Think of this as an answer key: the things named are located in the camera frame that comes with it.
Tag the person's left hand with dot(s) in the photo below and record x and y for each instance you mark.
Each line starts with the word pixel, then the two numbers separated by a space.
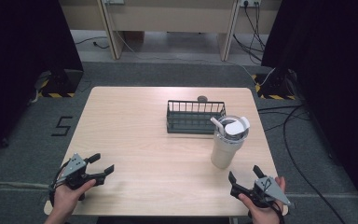
pixel 63 197

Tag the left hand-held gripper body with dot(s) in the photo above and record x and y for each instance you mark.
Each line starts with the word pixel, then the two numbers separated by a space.
pixel 74 166

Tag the black stand base striped tape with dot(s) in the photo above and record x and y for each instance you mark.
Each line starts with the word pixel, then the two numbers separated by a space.
pixel 276 84
pixel 65 81

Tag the person's right hand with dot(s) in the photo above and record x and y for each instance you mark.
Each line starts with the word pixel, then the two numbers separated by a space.
pixel 265 215

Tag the white wall socket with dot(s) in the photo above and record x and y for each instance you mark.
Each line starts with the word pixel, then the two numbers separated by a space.
pixel 250 2

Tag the black curtain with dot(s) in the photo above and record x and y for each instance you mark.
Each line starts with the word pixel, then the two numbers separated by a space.
pixel 18 62
pixel 338 77

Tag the beige desk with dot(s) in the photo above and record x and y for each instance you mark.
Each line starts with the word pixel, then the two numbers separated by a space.
pixel 167 15

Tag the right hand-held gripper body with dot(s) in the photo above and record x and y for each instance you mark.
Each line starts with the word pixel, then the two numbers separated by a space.
pixel 268 188

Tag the round grey disc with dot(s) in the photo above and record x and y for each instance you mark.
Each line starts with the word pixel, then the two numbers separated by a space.
pixel 202 98

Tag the white tumbler cup with lid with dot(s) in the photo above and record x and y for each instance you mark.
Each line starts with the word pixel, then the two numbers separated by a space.
pixel 225 149

